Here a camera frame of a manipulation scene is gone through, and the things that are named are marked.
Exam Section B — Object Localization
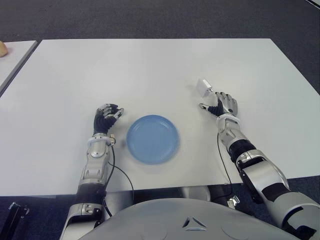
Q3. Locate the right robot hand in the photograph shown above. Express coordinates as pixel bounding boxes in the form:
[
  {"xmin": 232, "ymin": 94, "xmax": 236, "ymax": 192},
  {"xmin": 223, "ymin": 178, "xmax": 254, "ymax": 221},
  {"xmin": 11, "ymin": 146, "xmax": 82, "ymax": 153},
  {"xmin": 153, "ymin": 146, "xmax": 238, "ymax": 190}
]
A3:
[{"xmin": 198, "ymin": 91, "xmax": 238, "ymax": 117}]

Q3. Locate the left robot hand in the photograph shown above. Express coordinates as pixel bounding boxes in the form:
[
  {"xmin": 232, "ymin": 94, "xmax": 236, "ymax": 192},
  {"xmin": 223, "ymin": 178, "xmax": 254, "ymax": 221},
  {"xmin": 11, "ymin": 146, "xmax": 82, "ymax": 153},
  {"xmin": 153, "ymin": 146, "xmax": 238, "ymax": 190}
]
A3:
[{"xmin": 93, "ymin": 102, "xmax": 125, "ymax": 136}]

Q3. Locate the white charger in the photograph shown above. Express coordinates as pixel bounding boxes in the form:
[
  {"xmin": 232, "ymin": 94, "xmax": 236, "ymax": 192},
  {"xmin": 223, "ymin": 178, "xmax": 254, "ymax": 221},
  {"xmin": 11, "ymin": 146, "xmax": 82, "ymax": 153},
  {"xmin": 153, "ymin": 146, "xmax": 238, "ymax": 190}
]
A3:
[{"xmin": 196, "ymin": 78, "xmax": 214, "ymax": 98}]

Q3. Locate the blue round plate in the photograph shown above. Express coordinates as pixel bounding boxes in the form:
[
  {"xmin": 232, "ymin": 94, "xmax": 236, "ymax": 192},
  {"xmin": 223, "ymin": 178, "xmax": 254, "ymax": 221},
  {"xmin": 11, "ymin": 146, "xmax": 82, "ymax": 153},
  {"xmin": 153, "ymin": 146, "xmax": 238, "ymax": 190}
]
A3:
[{"xmin": 126, "ymin": 114, "xmax": 181, "ymax": 165}]

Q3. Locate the grey left robot leg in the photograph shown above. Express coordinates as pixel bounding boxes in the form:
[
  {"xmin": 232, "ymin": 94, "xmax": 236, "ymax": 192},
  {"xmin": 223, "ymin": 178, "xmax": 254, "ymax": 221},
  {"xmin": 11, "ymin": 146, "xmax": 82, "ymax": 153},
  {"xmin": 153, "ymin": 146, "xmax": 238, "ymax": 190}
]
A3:
[{"xmin": 104, "ymin": 191, "xmax": 137, "ymax": 217}]

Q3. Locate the grey robot leg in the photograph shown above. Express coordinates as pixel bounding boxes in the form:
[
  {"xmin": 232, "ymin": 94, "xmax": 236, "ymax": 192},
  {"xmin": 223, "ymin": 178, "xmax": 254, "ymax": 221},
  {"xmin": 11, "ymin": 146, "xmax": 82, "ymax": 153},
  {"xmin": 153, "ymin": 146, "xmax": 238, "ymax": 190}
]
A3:
[
  {"xmin": 104, "ymin": 191, "xmax": 137, "ymax": 217},
  {"xmin": 180, "ymin": 186, "xmax": 211, "ymax": 203}
]

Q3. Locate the grey right robot leg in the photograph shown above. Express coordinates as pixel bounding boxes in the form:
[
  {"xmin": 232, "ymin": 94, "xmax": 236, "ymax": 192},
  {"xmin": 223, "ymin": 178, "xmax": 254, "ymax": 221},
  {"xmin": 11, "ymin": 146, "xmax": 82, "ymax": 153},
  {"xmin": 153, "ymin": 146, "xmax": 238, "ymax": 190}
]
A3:
[{"xmin": 180, "ymin": 186, "xmax": 211, "ymax": 203}]

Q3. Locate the white side table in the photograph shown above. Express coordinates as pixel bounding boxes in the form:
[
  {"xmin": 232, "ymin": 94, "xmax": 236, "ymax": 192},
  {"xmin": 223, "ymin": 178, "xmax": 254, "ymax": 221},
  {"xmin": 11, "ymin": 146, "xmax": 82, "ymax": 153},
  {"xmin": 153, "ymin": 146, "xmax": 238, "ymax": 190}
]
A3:
[{"xmin": 0, "ymin": 39, "xmax": 39, "ymax": 92}]

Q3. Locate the grey robot torso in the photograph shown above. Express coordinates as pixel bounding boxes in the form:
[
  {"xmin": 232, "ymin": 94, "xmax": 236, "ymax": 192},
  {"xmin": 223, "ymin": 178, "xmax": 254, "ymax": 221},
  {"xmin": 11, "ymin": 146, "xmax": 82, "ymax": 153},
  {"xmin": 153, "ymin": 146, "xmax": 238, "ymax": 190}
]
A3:
[{"xmin": 77, "ymin": 197, "xmax": 301, "ymax": 240}]

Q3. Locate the beige round object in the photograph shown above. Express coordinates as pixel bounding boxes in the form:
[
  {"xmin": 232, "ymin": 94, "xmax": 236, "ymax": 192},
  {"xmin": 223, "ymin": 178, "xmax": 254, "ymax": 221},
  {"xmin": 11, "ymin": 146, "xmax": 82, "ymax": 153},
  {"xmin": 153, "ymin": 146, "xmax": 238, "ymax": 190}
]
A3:
[{"xmin": 0, "ymin": 41, "xmax": 10, "ymax": 57}]

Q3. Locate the black stand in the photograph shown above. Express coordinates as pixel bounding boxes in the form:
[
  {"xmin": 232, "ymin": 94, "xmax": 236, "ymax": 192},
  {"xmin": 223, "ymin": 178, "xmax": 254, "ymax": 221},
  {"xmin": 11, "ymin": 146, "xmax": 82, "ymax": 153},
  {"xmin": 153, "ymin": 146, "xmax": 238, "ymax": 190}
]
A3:
[{"xmin": 0, "ymin": 201, "xmax": 31, "ymax": 240}]

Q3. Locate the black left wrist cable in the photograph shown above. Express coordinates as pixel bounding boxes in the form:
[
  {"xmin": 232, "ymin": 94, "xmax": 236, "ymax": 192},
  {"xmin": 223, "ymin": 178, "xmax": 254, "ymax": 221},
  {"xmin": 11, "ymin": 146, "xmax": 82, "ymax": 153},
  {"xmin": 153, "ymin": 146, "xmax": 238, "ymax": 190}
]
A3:
[{"xmin": 103, "ymin": 146, "xmax": 136, "ymax": 217}]

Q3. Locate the metal clip bracket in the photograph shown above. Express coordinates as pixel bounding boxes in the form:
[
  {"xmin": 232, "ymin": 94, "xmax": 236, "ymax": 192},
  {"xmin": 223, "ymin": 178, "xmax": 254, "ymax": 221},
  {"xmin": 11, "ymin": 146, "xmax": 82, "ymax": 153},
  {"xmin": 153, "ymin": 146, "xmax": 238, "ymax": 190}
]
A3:
[{"xmin": 226, "ymin": 195, "xmax": 240, "ymax": 208}]

